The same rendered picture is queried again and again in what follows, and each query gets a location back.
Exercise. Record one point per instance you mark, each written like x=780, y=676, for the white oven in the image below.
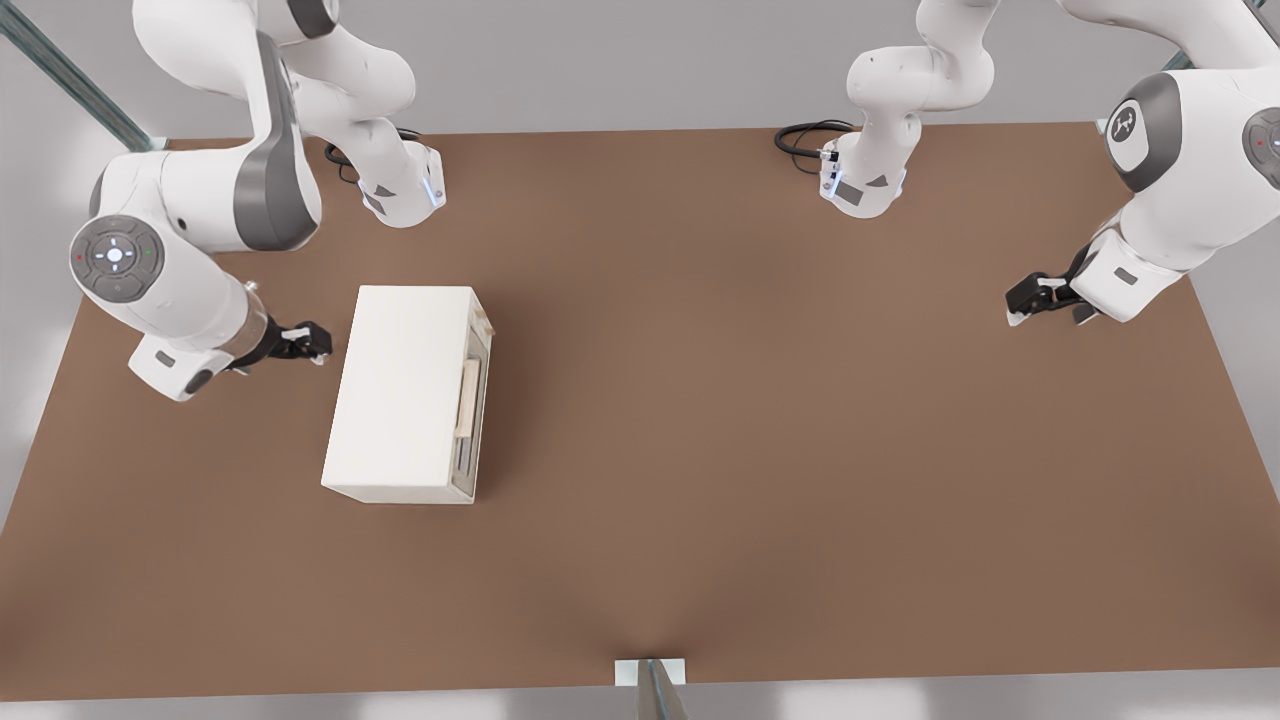
x=405, y=390

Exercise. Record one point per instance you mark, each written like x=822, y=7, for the silver frame post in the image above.
x=652, y=685
x=70, y=75

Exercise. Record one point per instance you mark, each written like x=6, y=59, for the oven door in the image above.
x=474, y=420

